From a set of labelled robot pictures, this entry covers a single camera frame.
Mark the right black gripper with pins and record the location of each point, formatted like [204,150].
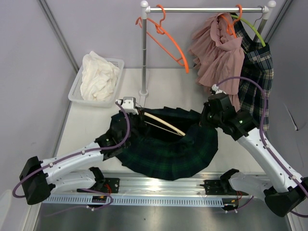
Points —
[203,118]

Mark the orange hanger with pink skirt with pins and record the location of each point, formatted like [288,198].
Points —
[230,25]

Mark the pink pleated skirt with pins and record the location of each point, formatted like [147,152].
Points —
[217,55]

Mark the metal clothes rack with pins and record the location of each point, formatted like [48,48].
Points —
[264,10]

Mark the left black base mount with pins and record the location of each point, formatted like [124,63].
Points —
[111,185]

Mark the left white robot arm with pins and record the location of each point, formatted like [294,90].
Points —
[101,149]

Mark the orange plastic hanger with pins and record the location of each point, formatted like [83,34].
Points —
[154,30]

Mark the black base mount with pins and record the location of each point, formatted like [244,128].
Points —
[215,187]
[111,185]

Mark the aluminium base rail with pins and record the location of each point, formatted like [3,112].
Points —
[132,183]

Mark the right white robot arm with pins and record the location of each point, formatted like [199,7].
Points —
[286,188]

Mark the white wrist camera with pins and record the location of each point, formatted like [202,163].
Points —
[216,90]
[128,104]

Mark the cream wooden hanger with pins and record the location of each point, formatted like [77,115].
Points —
[174,129]

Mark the slotted cable duct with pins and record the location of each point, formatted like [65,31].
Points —
[79,199]

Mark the navy beige plaid skirt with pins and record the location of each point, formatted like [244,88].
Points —
[257,67]

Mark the white plastic basket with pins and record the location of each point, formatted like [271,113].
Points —
[75,94]

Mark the white cloth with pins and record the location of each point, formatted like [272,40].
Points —
[99,78]

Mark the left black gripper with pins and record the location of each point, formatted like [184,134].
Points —
[140,119]

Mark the green plaid skirt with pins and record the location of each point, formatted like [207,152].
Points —
[163,155]

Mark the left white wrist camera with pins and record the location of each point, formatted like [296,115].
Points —
[128,104]

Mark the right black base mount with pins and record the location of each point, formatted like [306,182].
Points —
[215,187]

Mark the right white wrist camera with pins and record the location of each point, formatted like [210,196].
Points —
[216,90]

